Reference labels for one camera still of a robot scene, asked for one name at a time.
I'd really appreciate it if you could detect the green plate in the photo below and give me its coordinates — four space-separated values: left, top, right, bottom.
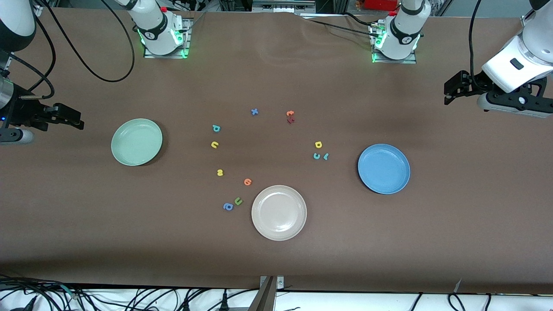
111 118 163 166

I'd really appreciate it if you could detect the blue plate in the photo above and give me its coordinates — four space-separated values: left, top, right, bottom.
358 144 410 194

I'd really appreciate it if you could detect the red background box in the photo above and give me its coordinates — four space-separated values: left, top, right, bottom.
365 0 398 11

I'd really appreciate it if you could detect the grey metal background box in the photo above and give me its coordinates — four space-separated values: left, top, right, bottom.
253 0 316 13

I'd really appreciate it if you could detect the beige plate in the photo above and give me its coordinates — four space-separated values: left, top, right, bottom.
251 185 307 241

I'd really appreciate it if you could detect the brown table cover sheet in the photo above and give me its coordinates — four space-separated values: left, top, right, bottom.
0 8 553 294

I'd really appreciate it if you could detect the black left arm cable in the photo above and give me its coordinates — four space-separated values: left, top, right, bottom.
469 0 493 93

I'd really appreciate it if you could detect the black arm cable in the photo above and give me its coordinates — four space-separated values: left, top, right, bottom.
9 0 135 100
469 0 493 93

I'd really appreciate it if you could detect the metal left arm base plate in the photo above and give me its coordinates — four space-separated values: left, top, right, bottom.
372 24 417 64

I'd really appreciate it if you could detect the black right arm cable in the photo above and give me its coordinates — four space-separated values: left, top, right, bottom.
9 0 135 100

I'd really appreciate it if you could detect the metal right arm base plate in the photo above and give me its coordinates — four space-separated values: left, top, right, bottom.
144 17 191 59

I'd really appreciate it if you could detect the black base power cable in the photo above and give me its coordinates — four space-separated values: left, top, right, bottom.
302 12 383 38

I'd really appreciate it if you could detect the aluminium frame profile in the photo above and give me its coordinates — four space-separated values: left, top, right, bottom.
248 276 284 311

